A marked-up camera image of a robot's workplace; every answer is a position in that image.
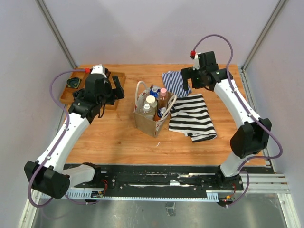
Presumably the canvas tote bag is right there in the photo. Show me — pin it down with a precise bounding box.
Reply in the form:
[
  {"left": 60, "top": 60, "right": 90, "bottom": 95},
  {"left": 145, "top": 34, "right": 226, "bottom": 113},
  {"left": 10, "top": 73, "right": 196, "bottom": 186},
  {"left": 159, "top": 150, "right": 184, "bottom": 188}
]
[{"left": 133, "top": 81, "right": 177, "bottom": 138}]

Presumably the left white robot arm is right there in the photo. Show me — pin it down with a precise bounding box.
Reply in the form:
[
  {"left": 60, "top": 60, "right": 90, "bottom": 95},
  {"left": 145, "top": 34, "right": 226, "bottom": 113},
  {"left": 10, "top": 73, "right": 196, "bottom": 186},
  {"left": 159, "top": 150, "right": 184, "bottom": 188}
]
[{"left": 24, "top": 64, "right": 124, "bottom": 200}]

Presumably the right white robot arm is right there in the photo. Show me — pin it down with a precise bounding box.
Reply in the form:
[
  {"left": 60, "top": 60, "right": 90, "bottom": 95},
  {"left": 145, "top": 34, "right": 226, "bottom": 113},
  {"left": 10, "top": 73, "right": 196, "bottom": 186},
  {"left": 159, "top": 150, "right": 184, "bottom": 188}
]
[{"left": 181, "top": 50, "right": 272, "bottom": 190}]

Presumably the black rolled belt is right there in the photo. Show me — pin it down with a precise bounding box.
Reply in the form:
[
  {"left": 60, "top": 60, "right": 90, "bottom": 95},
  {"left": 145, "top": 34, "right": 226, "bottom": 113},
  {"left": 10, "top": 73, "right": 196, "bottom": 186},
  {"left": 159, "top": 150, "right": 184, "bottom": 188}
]
[{"left": 73, "top": 88, "right": 85, "bottom": 99}]

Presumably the orange spray bottle back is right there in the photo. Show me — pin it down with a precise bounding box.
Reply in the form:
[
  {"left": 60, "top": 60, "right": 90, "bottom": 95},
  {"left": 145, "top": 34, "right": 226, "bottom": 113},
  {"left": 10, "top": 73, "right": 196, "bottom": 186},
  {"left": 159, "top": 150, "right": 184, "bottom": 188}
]
[{"left": 150, "top": 86, "right": 160, "bottom": 100}]

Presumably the blue white striped cloth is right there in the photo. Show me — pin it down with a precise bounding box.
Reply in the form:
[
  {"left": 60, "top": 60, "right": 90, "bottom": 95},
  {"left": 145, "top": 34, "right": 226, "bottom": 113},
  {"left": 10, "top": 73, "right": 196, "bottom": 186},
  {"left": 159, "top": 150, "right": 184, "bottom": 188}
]
[{"left": 162, "top": 71, "right": 191, "bottom": 98}]

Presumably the clear bottle white cap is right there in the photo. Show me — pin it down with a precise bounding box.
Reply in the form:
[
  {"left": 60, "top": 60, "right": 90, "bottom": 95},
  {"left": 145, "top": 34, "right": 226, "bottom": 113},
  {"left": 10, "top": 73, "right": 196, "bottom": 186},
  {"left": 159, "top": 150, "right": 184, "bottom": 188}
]
[{"left": 139, "top": 104, "right": 155, "bottom": 120}]

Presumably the green patterned rolled belt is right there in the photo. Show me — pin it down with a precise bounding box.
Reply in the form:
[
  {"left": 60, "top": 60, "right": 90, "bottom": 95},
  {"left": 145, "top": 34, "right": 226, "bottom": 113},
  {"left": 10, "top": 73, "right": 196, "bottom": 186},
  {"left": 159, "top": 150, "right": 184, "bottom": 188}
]
[{"left": 66, "top": 77, "right": 82, "bottom": 89}]

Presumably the orange spray bottle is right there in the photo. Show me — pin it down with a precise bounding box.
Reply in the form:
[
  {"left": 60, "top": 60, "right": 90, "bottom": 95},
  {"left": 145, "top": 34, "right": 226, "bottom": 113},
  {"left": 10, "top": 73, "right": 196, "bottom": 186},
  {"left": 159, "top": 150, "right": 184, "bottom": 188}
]
[
  {"left": 150, "top": 86, "right": 160, "bottom": 100},
  {"left": 153, "top": 107, "right": 167, "bottom": 121}
]

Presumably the clear bottle pink cap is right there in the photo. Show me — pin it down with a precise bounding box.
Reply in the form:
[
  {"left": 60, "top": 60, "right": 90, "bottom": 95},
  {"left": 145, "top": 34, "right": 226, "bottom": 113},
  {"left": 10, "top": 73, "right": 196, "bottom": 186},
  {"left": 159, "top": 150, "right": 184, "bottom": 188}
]
[{"left": 157, "top": 88, "right": 169, "bottom": 109}]

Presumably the black white striped cloth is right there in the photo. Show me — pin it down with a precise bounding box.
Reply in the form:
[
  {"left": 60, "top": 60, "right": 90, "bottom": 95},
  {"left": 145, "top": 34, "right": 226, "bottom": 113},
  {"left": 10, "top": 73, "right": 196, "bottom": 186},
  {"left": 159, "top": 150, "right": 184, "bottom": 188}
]
[{"left": 169, "top": 94, "right": 217, "bottom": 143}]

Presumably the orange spray bottle front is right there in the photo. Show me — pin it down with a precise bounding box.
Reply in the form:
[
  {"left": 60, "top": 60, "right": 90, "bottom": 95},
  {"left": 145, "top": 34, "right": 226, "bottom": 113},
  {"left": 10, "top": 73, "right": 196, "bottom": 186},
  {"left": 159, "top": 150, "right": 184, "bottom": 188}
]
[{"left": 153, "top": 107, "right": 167, "bottom": 121}]

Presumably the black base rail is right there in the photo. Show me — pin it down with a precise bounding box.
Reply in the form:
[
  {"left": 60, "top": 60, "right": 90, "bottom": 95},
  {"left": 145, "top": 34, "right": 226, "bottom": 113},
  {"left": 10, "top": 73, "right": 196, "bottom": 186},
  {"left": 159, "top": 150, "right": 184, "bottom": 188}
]
[{"left": 74, "top": 163, "right": 244, "bottom": 198}]

